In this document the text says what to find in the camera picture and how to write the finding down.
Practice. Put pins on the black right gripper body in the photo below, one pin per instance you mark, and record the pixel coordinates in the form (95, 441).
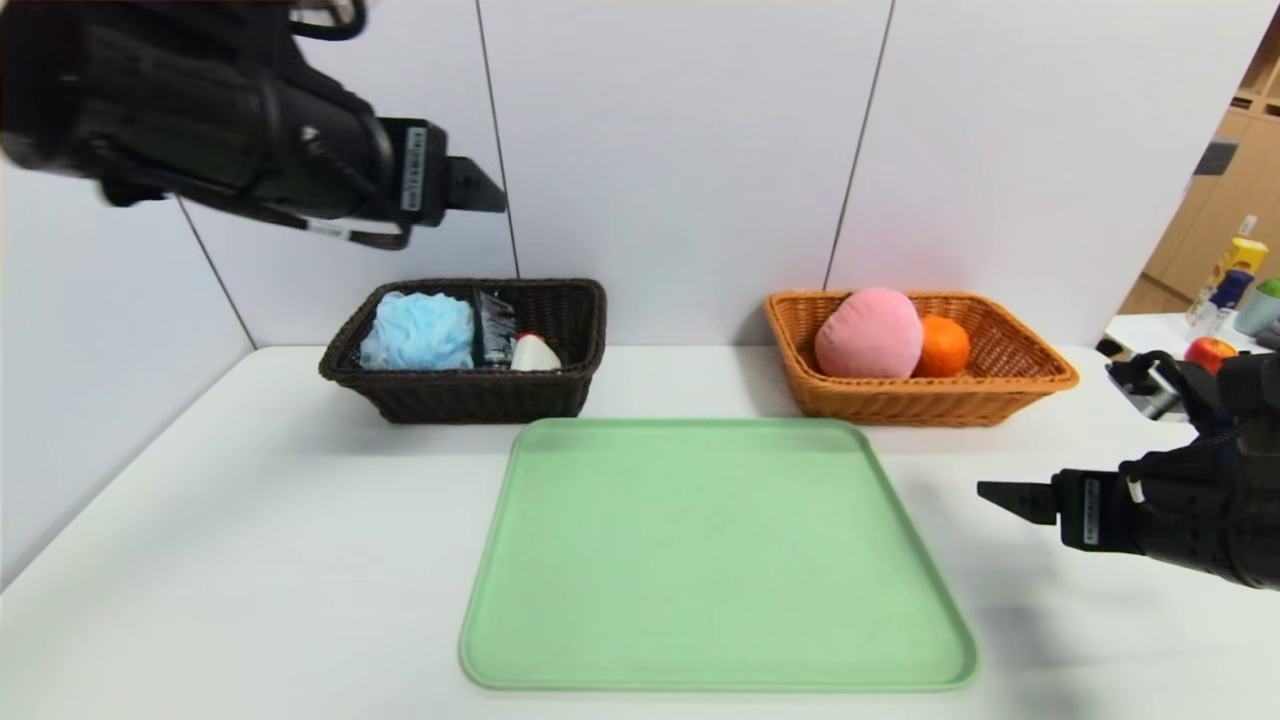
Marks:
(1088, 511)

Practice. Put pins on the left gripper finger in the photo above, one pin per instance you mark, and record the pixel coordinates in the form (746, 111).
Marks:
(472, 190)

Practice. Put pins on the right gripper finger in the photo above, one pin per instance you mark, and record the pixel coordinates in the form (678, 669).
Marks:
(1025, 500)

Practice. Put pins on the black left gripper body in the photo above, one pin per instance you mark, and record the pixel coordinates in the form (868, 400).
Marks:
(418, 170)

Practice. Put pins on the black cosmetic tube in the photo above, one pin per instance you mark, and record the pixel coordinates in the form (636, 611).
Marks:
(493, 325)

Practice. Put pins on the light blue bath loofah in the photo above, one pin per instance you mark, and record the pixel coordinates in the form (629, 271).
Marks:
(418, 332)

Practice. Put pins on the orange fruit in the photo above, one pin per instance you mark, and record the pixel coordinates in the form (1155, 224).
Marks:
(946, 346)

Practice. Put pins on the white soap bar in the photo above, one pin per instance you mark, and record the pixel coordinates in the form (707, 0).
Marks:
(535, 355)

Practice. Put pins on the pink plush peach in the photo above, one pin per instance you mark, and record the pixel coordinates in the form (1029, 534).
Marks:
(865, 335)

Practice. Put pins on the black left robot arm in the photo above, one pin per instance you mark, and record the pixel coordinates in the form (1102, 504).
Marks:
(180, 110)

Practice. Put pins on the orange wicker basket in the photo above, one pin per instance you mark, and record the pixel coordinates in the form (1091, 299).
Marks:
(940, 400)

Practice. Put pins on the dark brown wicker basket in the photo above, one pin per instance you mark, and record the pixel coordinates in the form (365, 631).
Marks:
(480, 395)

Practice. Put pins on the white side table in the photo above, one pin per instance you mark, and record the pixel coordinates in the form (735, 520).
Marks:
(1150, 335)

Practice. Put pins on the red fruit toy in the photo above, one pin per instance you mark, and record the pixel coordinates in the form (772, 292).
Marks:
(1210, 350)

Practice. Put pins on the small blue-capped bottle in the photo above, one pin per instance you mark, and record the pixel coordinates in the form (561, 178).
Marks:
(1228, 290)

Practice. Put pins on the yellow toy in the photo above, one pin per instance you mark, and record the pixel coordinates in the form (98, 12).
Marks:
(1245, 258)

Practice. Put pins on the light green plastic tray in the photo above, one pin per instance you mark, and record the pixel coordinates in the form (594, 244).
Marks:
(720, 580)

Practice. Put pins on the grey cabinet plate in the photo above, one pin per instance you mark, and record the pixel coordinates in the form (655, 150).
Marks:
(1215, 157)

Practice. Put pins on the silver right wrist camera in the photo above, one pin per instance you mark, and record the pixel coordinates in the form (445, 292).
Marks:
(1150, 388)

